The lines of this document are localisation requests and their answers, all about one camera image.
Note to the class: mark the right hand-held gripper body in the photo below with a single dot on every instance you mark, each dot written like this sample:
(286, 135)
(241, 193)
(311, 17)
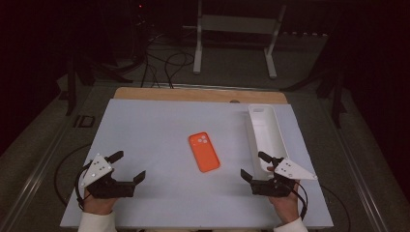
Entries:
(274, 188)

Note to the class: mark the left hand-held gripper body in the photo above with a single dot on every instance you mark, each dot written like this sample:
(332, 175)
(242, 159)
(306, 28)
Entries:
(96, 170)

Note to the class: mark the white plastic bin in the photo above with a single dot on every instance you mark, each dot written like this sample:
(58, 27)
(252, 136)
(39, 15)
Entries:
(269, 135)

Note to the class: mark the orange phone case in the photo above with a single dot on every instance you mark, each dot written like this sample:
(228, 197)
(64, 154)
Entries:
(204, 152)

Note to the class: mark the person's right hand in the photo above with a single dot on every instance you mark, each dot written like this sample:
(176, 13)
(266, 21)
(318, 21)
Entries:
(286, 208)

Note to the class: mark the person's left hand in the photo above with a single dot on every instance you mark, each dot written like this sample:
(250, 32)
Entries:
(100, 205)

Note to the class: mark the white board sheet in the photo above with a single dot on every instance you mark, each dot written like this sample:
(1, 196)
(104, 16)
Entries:
(154, 135)

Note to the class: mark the black tripod stand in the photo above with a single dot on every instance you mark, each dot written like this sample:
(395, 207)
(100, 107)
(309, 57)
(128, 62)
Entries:
(336, 96)
(71, 87)

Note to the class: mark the white metal stand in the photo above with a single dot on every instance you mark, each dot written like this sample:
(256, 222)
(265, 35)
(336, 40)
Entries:
(238, 24)

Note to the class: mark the metal floor rail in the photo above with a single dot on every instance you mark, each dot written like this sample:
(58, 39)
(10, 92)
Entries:
(209, 86)

